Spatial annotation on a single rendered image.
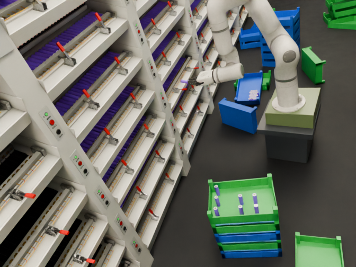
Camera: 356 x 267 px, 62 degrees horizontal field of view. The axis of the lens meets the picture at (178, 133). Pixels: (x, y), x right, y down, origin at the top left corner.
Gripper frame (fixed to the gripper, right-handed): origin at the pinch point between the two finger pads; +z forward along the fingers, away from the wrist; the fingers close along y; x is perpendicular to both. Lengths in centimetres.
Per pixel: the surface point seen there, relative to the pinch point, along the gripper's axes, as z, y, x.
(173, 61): 11.4, -9.6, -11.5
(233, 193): -27, 57, 35
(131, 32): 6, 23, -45
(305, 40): -46, -170, 70
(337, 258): -68, 64, 74
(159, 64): 17.0, -2.6, -14.7
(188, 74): 15.2, -26.8, 7.9
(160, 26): 11.4, -13.3, -33.3
